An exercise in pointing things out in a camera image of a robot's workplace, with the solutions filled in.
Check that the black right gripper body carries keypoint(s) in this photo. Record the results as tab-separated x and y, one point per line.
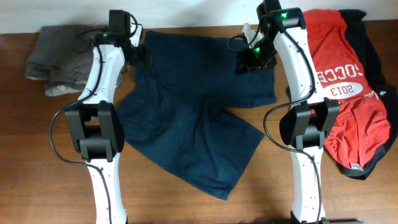
260	55

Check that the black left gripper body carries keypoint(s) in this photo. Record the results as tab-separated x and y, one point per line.
138	55

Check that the navy blue shorts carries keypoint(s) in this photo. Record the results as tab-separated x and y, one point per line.
179	113

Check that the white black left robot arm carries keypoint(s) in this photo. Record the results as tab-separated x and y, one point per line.
97	133

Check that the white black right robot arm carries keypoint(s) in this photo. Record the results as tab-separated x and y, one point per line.
311	114

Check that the grey folded garment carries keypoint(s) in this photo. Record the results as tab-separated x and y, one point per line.
62	58

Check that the black garment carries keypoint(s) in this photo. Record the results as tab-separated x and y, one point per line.
357	37

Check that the red soccer t-shirt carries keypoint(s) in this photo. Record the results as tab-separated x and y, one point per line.
361	127

